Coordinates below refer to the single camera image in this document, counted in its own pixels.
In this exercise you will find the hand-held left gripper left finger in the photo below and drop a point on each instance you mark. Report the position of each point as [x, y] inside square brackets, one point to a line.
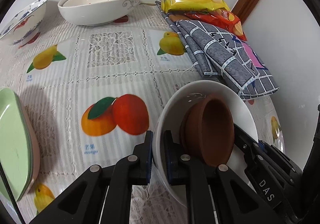
[149, 153]

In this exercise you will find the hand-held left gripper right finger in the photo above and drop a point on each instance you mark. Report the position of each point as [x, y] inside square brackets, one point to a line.
[167, 156]

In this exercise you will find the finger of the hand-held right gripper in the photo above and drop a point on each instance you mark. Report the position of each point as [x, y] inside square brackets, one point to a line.
[243, 141]
[262, 145]

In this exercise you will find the brown bowl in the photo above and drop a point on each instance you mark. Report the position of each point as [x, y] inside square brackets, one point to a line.
[215, 126]

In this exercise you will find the plain white bowl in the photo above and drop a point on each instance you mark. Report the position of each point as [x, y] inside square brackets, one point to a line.
[225, 93]

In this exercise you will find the green square plate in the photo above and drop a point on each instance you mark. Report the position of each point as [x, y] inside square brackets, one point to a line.
[12, 138]

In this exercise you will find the pink paper note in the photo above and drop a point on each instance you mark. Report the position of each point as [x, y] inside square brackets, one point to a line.
[252, 56]

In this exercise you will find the grey checked cloth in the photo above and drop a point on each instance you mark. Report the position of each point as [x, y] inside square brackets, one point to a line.
[220, 56]

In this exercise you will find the red chip bag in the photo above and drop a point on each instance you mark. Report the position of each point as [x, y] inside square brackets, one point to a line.
[225, 17]

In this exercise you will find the white oval bowl grey trim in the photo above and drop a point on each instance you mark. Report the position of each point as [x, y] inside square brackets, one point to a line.
[95, 13]

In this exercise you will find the white bowl with blue pattern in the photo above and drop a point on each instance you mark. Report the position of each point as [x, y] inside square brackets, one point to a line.
[27, 26]

